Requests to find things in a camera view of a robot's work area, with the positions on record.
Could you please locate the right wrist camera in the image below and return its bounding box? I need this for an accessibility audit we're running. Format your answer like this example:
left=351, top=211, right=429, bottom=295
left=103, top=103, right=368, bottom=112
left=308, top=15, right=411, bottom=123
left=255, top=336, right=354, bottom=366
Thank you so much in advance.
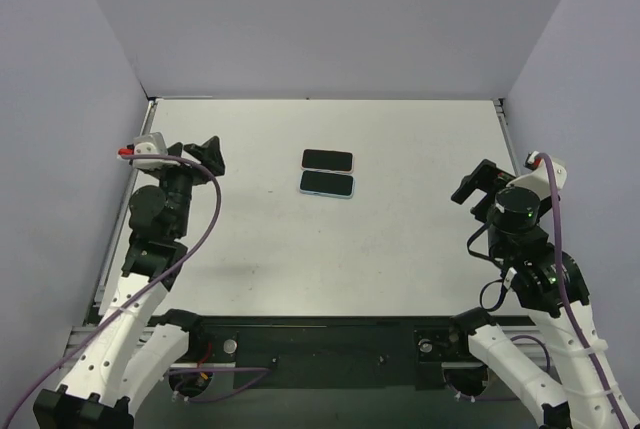
left=507, top=151, right=567, bottom=200

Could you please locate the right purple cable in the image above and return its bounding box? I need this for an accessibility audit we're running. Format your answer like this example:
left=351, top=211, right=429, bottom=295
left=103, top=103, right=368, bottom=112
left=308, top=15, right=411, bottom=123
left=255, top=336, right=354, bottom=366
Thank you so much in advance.
left=452, top=153, right=631, bottom=429

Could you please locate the blue phone case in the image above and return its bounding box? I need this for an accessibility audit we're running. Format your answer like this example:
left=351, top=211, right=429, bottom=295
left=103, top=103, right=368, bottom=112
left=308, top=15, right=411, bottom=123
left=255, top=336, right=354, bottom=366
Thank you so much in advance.
left=298, top=170, right=356, bottom=201

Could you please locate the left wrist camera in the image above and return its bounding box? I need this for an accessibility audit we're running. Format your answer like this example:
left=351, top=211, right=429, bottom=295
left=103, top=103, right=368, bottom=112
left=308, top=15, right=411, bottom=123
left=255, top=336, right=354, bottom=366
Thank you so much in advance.
left=117, top=132, right=168, bottom=171

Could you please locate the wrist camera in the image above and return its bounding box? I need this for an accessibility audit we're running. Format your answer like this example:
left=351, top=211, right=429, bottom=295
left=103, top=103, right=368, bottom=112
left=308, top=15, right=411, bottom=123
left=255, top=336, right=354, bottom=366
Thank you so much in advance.
left=117, top=132, right=168, bottom=171
left=507, top=151, right=567, bottom=200

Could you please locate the aluminium frame rail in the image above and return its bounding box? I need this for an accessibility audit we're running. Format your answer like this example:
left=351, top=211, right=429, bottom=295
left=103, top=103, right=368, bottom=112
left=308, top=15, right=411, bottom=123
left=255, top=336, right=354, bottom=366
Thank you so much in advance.
left=62, top=98, right=156, bottom=370

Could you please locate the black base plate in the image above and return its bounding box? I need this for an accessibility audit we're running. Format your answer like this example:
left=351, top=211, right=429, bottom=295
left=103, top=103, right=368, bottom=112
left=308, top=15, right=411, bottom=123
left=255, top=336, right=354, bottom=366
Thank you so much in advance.
left=177, top=316, right=491, bottom=395

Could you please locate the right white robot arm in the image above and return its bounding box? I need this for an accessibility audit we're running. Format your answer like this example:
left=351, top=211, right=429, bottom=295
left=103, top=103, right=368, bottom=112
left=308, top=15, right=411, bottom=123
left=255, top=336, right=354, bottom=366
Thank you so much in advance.
left=446, top=151, right=639, bottom=428

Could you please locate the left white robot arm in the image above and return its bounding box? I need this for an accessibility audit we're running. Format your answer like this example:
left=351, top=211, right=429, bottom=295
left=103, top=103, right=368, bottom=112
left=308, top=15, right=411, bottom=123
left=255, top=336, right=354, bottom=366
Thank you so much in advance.
left=33, top=133, right=225, bottom=428

